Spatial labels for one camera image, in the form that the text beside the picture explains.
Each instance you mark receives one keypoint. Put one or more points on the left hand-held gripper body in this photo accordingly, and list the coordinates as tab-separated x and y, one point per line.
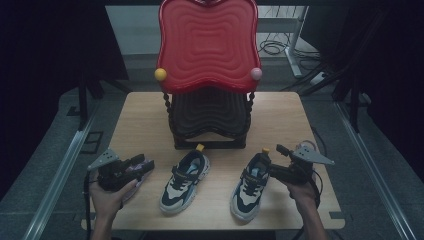
110	176

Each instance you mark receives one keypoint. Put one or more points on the black curtain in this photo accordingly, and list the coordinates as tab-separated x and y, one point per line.
40	66
393	66

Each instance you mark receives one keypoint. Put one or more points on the red and black shoe rack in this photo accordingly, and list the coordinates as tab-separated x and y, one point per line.
208	50

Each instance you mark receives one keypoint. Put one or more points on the person's left hand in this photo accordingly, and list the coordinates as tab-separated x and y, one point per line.
106	203

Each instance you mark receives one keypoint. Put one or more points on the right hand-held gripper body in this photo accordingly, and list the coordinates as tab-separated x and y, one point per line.
298	171

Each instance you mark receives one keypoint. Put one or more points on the black metal stand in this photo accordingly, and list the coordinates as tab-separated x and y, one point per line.
83	100
354	106

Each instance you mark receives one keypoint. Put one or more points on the person's right hand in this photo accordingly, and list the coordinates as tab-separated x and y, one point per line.
305	196

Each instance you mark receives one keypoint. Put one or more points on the navy and white sneaker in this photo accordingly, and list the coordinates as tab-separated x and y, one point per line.
248	196
181	190

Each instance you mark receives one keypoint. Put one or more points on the metal floor rail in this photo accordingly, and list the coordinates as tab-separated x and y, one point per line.
373	173
60	180

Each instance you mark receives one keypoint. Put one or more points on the white power strip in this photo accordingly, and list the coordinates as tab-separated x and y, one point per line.
317	78

